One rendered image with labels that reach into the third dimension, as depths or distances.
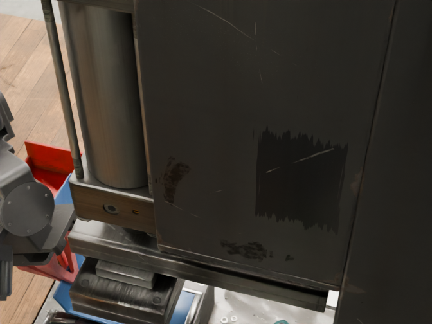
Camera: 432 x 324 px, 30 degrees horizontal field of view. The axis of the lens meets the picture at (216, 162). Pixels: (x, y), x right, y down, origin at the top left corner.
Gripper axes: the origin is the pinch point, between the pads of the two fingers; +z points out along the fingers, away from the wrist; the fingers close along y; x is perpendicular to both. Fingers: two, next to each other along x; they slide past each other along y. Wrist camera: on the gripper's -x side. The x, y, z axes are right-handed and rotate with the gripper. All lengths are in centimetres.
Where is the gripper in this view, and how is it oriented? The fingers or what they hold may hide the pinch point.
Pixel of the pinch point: (71, 276)
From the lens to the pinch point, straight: 99.1
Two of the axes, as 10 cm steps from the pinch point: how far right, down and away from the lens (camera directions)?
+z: 4.0, 6.9, 6.1
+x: 2.7, -7.2, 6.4
